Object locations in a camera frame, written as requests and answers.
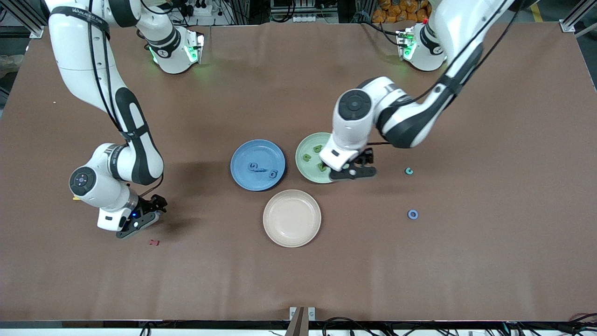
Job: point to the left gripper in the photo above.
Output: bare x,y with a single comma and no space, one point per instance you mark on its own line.
367,156

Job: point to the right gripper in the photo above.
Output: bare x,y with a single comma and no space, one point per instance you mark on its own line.
152,204

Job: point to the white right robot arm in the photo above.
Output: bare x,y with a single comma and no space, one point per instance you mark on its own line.
135,154

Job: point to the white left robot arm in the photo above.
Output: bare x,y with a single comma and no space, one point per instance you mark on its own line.
410,121

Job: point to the green plate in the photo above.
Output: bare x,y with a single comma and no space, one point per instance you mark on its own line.
305,173

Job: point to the blue foam letter O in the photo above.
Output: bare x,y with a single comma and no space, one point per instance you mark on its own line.
409,214

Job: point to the beige plate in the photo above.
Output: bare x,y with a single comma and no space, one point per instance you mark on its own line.
292,218

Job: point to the blue plate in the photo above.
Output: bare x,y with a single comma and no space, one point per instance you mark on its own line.
257,151

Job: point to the brown table cover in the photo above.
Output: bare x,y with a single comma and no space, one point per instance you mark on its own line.
298,280

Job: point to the white power strip with plugs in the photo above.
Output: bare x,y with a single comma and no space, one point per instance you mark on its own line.
200,9

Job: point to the metal table edge bracket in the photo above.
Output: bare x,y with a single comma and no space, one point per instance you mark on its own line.
302,322

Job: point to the aluminium frame post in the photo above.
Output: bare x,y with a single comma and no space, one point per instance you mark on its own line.
36,31
566,25

